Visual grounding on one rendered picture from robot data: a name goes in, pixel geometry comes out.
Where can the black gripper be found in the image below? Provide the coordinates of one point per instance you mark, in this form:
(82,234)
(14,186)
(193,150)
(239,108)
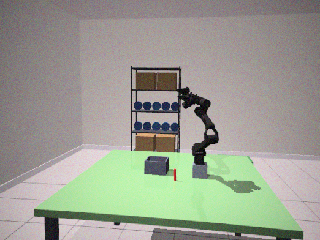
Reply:
(188,98)

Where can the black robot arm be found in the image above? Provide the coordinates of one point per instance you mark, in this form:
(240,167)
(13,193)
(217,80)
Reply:
(208,139)

